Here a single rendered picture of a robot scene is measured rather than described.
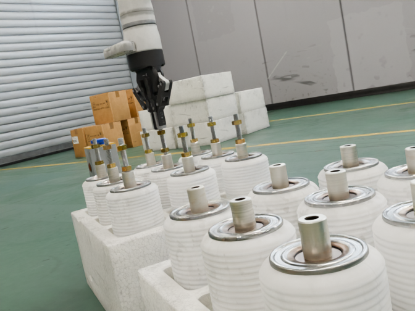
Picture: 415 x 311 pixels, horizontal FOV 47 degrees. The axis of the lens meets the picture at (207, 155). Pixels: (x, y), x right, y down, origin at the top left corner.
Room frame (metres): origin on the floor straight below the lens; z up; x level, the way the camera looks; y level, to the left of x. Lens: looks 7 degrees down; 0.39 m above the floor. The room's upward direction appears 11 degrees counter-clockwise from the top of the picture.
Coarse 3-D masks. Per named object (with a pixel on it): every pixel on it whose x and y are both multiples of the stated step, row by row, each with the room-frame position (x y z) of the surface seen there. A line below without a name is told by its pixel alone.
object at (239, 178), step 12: (264, 156) 0.93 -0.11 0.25; (228, 168) 0.92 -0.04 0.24; (240, 168) 0.90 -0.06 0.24; (252, 168) 0.90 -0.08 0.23; (264, 168) 0.92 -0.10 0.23; (228, 180) 0.92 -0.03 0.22; (240, 180) 0.91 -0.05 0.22; (252, 180) 0.90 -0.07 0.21; (264, 180) 0.91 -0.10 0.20; (228, 192) 0.93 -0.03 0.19; (240, 192) 0.91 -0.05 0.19
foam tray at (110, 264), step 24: (72, 216) 1.09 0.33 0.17; (96, 216) 1.01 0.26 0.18; (96, 240) 0.84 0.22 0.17; (120, 240) 0.78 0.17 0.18; (144, 240) 0.78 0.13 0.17; (96, 264) 0.90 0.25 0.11; (120, 264) 0.76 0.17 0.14; (144, 264) 0.78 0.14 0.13; (96, 288) 0.98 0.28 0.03; (120, 288) 0.76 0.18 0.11
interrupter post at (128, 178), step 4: (124, 172) 0.85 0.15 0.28; (128, 172) 0.85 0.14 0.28; (132, 172) 0.85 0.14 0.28; (124, 176) 0.85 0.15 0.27; (128, 176) 0.85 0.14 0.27; (132, 176) 0.85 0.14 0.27; (124, 180) 0.85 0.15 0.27; (128, 180) 0.84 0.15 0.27; (132, 180) 0.85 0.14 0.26; (124, 184) 0.85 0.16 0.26; (128, 184) 0.84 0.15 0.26; (132, 184) 0.85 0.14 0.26
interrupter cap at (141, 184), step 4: (144, 180) 0.88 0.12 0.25; (148, 180) 0.87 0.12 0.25; (136, 184) 0.87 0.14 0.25; (140, 184) 0.86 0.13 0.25; (144, 184) 0.85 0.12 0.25; (148, 184) 0.84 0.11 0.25; (112, 188) 0.86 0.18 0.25; (116, 188) 0.86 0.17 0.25; (120, 188) 0.86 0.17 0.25; (124, 188) 0.86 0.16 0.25; (128, 188) 0.83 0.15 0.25; (132, 188) 0.82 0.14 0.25; (136, 188) 0.82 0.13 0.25; (112, 192) 0.83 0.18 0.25; (116, 192) 0.82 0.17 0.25; (120, 192) 0.82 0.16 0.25; (124, 192) 0.82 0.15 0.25
